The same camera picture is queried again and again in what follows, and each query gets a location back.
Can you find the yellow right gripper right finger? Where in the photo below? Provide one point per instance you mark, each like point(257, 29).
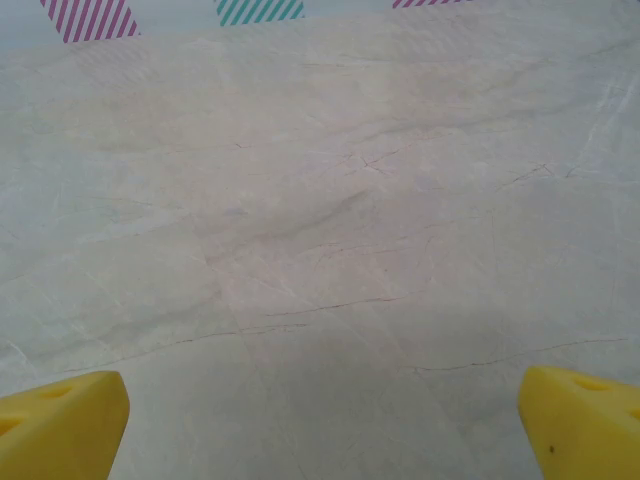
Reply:
point(585, 430)

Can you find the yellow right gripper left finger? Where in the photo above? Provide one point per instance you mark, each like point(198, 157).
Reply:
point(60, 430)

